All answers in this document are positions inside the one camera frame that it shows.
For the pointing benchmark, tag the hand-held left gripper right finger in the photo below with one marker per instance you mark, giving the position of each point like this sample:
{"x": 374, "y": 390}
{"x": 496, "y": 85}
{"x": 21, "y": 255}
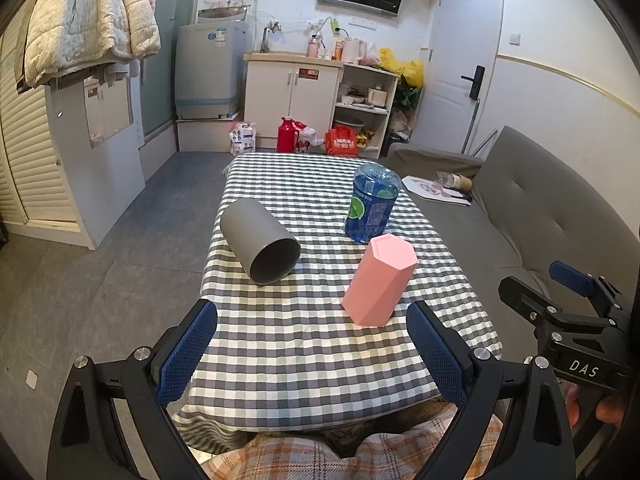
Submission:
{"x": 440, "y": 355}

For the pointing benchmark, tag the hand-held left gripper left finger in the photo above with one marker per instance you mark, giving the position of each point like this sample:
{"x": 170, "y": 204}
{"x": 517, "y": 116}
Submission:
{"x": 187, "y": 355}

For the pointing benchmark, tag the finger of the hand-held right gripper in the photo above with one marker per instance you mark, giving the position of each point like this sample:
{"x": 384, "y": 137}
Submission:
{"x": 570, "y": 275}
{"x": 522, "y": 300}

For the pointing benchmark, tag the grey round cup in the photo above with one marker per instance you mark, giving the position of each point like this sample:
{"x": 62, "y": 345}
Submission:
{"x": 250, "y": 232}

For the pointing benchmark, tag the pink hexagonal cup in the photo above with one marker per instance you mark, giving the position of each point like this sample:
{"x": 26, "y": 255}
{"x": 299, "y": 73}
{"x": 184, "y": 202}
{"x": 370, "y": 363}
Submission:
{"x": 377, "y": 280}

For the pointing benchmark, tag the person's right hand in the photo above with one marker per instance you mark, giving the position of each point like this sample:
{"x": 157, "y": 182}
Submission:
{"x": 610, "y": 410}

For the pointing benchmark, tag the grey sofa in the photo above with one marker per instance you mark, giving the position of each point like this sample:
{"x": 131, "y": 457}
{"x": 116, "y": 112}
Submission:
{"x": 530, "y": 195}

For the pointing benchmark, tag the table with checkered tablecloth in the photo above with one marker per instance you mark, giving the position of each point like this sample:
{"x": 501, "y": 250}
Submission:
{"x": 300, "y": 340}

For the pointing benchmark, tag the printed paper sheet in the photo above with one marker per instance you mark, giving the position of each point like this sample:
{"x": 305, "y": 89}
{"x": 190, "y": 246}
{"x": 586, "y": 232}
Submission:
{"x": 425, "y": 191}

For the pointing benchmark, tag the person's plaid pants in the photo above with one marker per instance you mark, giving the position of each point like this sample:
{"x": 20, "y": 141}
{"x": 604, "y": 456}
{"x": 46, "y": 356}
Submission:
{"x": 295, "y": 457}

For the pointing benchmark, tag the blue water bottle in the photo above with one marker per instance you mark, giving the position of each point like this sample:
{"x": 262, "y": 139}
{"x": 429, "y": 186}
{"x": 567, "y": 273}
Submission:
{"x": 370, "y": 210}

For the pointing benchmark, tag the white washing machine base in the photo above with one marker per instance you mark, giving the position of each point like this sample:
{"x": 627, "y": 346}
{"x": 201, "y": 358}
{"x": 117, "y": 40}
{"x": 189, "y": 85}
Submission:
{"x": 205, "y": 135}

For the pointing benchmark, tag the red gift bag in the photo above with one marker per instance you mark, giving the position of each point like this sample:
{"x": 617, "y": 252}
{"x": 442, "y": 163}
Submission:
{"x": 342, "y": 142}

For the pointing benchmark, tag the green leafy vegetables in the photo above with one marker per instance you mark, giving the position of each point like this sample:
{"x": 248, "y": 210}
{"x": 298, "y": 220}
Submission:
{"x": 406, "y": 96}

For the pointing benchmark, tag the red thermos jug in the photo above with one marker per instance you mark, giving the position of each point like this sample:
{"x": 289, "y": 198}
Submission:
{"x": 286, "y": 137}

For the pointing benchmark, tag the white cartoon plastic bag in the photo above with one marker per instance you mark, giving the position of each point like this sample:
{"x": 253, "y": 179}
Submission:
{"x": 306, "y": 141}

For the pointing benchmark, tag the white open shelf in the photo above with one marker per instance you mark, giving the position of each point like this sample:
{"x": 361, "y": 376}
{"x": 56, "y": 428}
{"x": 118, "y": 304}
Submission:
{"x": 387, "y": 95}

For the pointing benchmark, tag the white louvered wardrobe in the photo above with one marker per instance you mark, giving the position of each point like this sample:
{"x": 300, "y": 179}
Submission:
{"x": 30, "y": 160}

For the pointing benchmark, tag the yellow plastic bag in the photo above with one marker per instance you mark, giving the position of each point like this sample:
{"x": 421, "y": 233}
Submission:
{"x": 407, "y": 67}

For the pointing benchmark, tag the white door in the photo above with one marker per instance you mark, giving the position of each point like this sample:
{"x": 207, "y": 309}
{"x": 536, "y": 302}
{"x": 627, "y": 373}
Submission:
{"x": 460, "y": 35}

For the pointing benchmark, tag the white sink cabinet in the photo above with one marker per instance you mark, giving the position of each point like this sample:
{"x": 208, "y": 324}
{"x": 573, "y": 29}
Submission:
{"x": 285, "y": 95}

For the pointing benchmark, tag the grey washing machine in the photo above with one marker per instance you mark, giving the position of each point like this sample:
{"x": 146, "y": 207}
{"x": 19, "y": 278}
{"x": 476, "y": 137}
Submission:
{"x": 210, "y": 65}

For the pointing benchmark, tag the white electric kettle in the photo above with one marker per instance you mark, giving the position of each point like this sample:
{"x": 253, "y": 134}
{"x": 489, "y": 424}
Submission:
{"x": 352, "y": 51}

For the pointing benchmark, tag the orange bottle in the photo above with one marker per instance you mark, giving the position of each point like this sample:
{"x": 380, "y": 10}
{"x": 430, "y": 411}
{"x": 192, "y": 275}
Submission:
{"x": 338, "y": 51}

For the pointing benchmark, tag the pink bottle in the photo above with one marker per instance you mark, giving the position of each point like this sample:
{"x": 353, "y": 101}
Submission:
{"x": 313, "y": 49}

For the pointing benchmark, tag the metal faucet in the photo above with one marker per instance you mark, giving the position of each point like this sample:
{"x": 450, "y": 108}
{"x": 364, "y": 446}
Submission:
{"x": 265, "y": 35}

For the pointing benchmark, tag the cream quilt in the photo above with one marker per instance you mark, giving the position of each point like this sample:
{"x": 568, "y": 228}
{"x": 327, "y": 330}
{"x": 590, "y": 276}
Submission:
{"x": 90, "y": 15}

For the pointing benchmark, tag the white light switch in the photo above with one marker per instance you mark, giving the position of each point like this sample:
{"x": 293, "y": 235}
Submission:
{"x": 514, "y": 38}

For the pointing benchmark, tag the white wall outlet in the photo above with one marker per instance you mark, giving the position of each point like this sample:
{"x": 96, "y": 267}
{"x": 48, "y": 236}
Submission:
{"x": 362, "y": 21}

